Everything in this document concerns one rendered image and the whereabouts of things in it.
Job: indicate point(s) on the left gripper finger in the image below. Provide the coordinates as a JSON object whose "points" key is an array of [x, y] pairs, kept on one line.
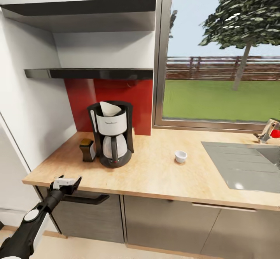
{"points": [[76, 184]]}

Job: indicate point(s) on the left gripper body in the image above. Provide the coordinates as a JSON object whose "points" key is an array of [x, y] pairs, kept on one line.
{"points": [[58, 195]]}

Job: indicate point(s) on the paper coffee filter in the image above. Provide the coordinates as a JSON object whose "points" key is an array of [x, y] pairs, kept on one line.
{"points": [[108, 110]]}

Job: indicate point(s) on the coffee cup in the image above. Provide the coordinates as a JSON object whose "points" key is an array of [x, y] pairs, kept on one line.
{"points": [[180, 156]]}

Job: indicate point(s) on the shelf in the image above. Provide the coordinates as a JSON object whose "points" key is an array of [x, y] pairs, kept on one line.
{"points": [[91, 73], [86, 16]]}

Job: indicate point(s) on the dishwasher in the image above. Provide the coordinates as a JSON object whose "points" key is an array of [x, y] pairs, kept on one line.
{"points": [[90, 215]]}

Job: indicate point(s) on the fixed window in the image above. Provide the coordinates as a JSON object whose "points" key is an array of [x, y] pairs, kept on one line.
{"points": [[216, 65]]}

